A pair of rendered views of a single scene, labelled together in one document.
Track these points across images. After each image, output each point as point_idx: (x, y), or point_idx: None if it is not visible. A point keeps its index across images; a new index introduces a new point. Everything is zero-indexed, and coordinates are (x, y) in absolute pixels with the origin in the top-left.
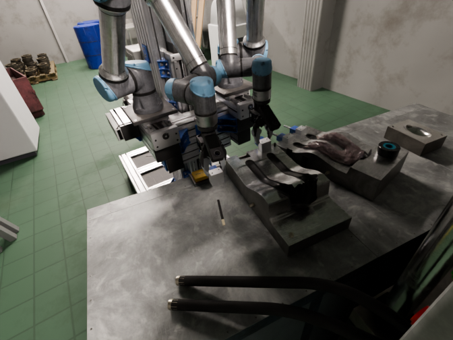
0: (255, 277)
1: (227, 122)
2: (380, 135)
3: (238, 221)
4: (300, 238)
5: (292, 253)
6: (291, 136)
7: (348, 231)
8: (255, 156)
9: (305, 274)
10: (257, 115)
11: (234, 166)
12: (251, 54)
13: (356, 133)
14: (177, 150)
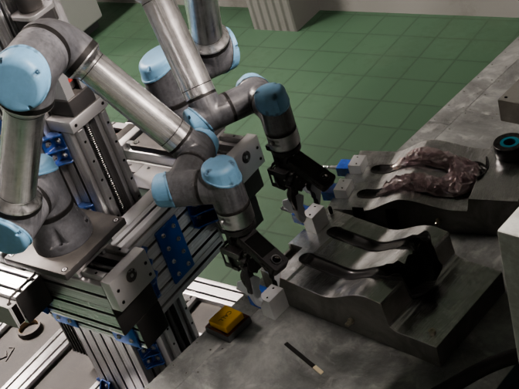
0: None
1: None
2: (493, 117)
3: (340, 358)
4: (447, 330)
5: (445, 360)
6: (348, 183)
7: (506, 295)
8: (310, 243)
9: None
10: (287, 174)
11: (286, 275)
12: (212, 62)
13: (453, 129)
14: (150, 295)
